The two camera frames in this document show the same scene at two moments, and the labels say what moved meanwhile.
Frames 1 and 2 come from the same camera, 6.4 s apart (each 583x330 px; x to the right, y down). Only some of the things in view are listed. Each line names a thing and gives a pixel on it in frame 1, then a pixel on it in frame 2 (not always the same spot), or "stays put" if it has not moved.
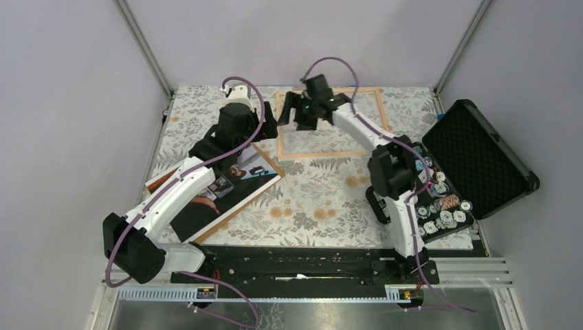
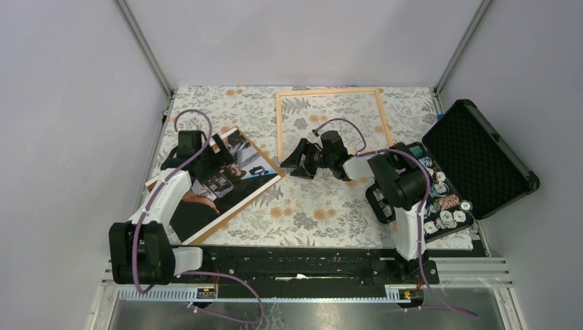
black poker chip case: (464, 172) stays put
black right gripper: (292, 100) -> (295, 158)
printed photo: (236, 181) stays put
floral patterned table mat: (322, 200) stays put
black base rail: (309, 265) stays put
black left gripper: (268, 128) -> (218, 163)
